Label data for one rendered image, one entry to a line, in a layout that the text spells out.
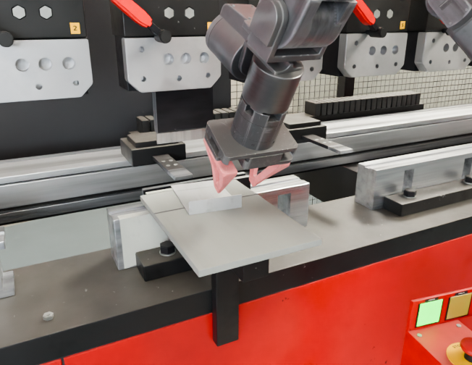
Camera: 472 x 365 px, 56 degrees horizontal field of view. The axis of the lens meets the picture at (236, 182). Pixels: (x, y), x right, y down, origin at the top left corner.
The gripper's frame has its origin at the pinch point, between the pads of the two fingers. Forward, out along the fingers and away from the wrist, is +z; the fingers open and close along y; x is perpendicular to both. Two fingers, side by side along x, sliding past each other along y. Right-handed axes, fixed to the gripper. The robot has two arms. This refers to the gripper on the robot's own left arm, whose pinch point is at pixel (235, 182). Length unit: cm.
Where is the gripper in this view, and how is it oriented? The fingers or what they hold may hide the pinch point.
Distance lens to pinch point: 61.0
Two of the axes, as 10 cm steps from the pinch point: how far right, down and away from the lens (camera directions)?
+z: -2.3, 6.5, 7.2
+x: 4.0, 7.4, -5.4
